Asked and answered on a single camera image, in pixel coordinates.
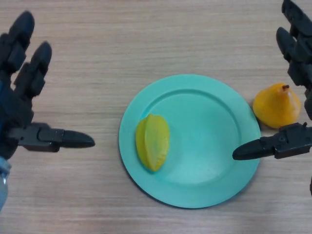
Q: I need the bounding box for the green round plate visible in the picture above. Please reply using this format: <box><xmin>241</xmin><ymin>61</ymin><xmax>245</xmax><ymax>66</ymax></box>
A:
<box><xmin>118</xmin><ymin>74</ymin><xmax>261</xmax><ymax>209</ymax></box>

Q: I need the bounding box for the orange yellow pear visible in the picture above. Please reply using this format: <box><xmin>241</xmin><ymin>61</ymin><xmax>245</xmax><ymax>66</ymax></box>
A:
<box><xmin>253</xmin><ymin>82</ymin><xmax>302</xmax><ymax>129</ymax></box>

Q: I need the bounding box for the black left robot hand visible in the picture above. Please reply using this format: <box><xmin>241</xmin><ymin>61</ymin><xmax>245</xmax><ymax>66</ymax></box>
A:
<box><xmin>0</xmin><ymin>11</ymin><xmax>96</xmax><ymax>160</ymax></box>

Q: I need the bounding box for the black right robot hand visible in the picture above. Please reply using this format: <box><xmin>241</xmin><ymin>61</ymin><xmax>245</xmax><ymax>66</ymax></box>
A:
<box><xmin>232</xmin><ymin>0</ymin><xmax>312</xmax><ymax>161</ymax></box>

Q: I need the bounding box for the yellow starfruit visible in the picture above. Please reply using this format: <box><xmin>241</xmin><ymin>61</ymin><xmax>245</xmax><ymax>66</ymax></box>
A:
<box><xmin>135</xmin><ymin>114</ymin><xmax>171</xmax><ymax>173</ymax></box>

